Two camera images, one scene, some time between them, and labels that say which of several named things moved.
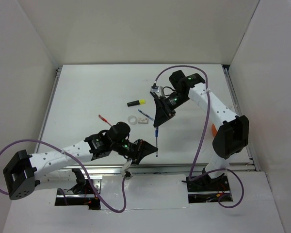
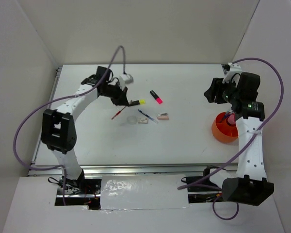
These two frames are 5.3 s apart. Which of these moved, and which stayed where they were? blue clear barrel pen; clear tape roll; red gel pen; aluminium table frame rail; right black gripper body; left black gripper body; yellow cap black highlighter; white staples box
Moved: left black gripper body; red gel pen; right black gripper body
Stayed: yellow cap black highlighter; white staples box; aluminium table frame rail; clear tape roll; blue clear barrel pen
